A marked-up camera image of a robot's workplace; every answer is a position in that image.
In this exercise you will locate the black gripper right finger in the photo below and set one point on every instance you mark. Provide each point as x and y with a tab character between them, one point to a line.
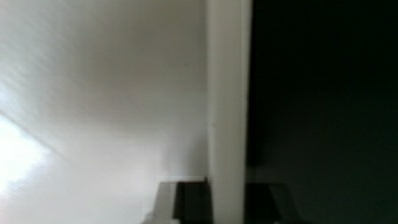
270	207

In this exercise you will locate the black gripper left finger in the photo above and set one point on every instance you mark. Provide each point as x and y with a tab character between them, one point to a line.
181	202

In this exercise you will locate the white square tabletop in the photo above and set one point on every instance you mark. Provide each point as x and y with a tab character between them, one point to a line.
122	106

